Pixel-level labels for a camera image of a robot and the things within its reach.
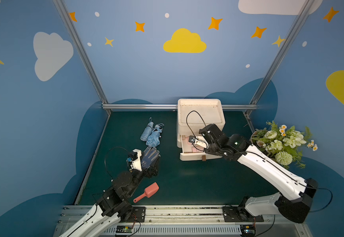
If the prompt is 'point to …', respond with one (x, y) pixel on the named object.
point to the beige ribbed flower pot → (251, 137)
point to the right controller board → (247, 230)
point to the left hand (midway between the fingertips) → (151, 154)
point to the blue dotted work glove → (150, 154)
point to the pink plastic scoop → (148, 192)
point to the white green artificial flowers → (283, 143)
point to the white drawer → (192, 156)
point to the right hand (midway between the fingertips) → (213, 136)
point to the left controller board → (124, 229)
